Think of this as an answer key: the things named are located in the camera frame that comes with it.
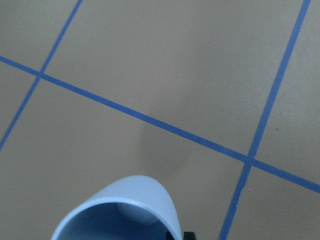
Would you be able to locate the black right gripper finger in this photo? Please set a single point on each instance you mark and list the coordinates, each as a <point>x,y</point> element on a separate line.
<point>189,235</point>

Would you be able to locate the light blue cup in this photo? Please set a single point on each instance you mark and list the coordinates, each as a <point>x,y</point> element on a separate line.
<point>133,208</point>

